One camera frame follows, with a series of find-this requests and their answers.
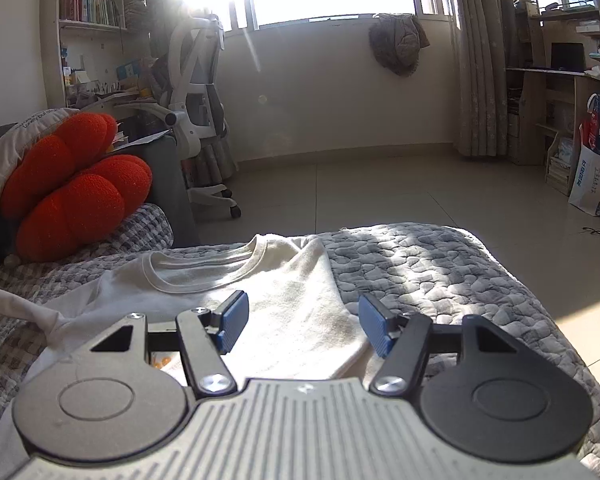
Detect beige curtain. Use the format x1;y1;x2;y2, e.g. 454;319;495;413
454;0;520;158

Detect white bookshelf with books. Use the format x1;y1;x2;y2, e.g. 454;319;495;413
40;0;150;107

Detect white printed pillow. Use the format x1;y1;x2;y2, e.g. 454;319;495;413
0;107;79;197

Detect cream Winnie the Pooh sweatshirt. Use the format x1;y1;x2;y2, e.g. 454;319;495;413
0;233;372;480

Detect wooden desk with shelves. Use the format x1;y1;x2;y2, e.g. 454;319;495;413
506;0;600;195

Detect grey quilted bed cover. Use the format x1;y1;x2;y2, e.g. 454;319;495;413
0;205;600;476

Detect black laptop on desk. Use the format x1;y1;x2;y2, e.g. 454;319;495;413
550;42;586;73

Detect white office chair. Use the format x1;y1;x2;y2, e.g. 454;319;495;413
85;15;242;219

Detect red flower-shaped cushion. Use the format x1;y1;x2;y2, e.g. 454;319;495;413
0;112;152;262

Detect white paper shopping bag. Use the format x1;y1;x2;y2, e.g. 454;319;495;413
567;91;600;219

